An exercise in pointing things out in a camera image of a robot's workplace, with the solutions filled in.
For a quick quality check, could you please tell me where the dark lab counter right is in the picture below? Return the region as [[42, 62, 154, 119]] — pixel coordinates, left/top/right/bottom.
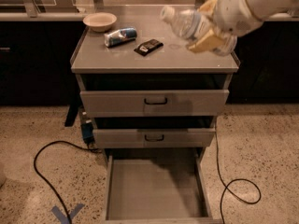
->
[[229, 21, 299, 104]]

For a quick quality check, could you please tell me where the black floor cable right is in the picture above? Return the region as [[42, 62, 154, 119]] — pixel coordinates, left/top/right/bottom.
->
[[214, 121, 262, 224]]

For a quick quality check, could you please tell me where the grey bottom drawer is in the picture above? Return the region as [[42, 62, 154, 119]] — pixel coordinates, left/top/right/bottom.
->
[[101, 156, 223, 224]]

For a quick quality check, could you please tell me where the dark lab counter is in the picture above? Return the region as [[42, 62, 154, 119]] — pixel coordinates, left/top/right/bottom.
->
[[229, 21, 299, 104], [0, 21, 85, 105]]

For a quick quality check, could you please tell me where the white bowl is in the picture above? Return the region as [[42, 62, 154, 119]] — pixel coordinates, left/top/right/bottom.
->
[[83, 12, 117, 32]]

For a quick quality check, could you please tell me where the grey drawer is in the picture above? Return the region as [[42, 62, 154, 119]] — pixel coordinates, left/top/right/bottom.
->
[[93, 128, 215, 148], [80, 90, 229, 118], [101, 156, 223, 224]]

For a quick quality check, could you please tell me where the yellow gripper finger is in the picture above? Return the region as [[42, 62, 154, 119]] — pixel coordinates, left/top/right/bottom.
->
[[186, 29, 224, 53], [197, 0, 218, 17]]

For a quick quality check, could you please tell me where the grey top drawer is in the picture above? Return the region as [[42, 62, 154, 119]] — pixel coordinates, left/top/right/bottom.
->
[[80, 90, 229, 118]]

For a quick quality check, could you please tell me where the grey drawer cabinet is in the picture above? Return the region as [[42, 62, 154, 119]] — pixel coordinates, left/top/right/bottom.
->
[[69, 4, 241, 161]]

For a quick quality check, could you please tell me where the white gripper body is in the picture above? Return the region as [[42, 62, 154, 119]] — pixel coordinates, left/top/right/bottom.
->
[[213, 0, 263, 37]]

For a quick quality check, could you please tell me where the clear blue plastic bottle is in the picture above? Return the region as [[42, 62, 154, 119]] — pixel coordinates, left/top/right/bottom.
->
[[160, 6, 237, 56]]

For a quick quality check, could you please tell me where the grey middle drawer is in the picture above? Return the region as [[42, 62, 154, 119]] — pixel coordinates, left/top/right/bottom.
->
[[93, 128, 215, 148]]

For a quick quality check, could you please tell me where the black snack packet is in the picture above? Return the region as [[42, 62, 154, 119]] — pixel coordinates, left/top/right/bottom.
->
[[134, 39, 164, 56]]

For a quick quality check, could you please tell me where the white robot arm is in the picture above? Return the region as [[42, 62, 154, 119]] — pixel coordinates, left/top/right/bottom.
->
[[186, 0, 299, 56]]

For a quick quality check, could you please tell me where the black floor cable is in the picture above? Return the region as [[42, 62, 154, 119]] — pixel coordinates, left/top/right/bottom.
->
[[214, 121, 262, 224], [33, 140, 101, 224]]

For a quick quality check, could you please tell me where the dark lab counter left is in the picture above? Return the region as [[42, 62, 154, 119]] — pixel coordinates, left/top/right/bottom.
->
[[0, 21, 85, 105]]

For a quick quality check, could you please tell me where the blue silver can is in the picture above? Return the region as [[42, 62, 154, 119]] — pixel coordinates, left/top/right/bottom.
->
[[104, 27, 137, 48]]

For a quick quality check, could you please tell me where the black floor cable left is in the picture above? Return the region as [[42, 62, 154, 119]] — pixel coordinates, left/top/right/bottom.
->
[[33, 140, 101, 224]]

